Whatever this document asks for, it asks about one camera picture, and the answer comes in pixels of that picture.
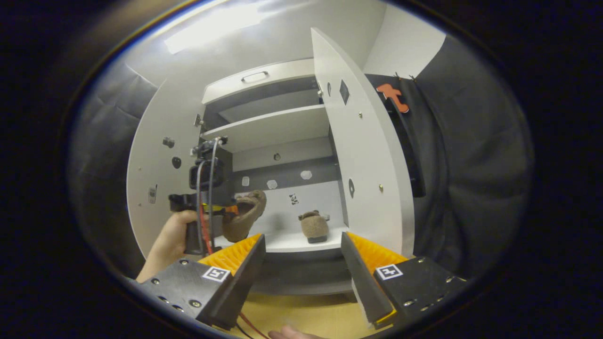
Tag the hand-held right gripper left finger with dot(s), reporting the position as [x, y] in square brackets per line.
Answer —
[242, 282]

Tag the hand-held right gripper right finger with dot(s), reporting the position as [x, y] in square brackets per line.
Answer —
[365, 287]

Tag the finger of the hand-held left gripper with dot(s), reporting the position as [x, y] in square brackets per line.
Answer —
[221, 210]

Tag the brown fuzzy shoe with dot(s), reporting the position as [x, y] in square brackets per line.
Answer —
[313, 228]
[242, 219]

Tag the white cabinet door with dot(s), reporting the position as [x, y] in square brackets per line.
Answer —
[155, 155]
[367, 155]

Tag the white shoe cabinet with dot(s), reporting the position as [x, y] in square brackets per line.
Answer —
[287, 160]

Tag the white cabinet shelf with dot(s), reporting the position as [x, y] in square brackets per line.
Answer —
[273, 127]

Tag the white cabinet drawer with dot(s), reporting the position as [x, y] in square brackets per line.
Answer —
[282, 77]

